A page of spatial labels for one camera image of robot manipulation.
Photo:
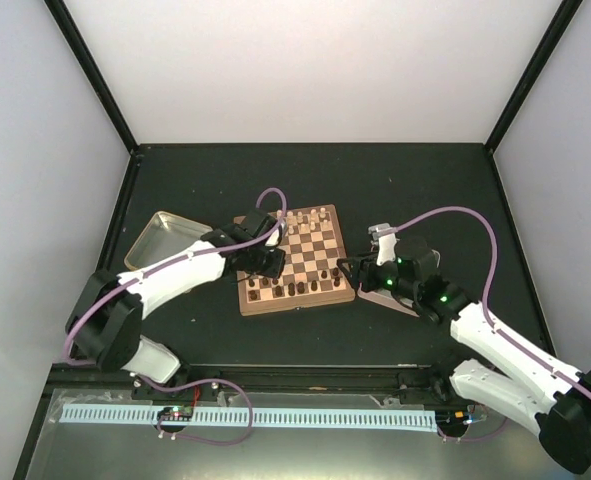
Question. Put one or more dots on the pink metal tin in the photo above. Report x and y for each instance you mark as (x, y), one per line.
(390, 300)

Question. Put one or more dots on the white king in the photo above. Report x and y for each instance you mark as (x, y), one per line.
(290, 218)

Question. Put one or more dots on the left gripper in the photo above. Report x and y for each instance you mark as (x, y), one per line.
(275, 269)

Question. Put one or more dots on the black frame post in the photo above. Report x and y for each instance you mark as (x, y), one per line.
(545, 48)
(74, 38)

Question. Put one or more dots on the black frame post right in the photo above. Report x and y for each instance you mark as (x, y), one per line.
(545, 48)

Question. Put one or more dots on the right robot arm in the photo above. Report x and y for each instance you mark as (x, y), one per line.
(546, 396)

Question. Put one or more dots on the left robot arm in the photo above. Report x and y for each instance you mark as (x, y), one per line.
(105, 326)

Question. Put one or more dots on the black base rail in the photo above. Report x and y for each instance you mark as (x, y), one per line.
(410, 384)

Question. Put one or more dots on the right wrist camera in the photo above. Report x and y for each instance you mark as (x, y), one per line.
(384, 240)

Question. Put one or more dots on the black frame post left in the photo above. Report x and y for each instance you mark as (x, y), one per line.
(74, 38)

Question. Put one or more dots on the gold metal tin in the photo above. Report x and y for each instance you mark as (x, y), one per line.
(166, 234)

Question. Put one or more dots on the blue cable duct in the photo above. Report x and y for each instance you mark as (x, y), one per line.
(302, 418)

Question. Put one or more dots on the small circuit board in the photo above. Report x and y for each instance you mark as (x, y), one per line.
(175, 413)

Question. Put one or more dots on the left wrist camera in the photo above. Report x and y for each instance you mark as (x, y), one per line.
(276, 237)

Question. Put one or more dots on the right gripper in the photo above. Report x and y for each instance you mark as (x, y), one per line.
(361, 264)

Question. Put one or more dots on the wooden chess board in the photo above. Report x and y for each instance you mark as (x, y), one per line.
(306, 256)

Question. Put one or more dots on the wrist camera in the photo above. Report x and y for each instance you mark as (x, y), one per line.
(384, 240)
(276, 237)

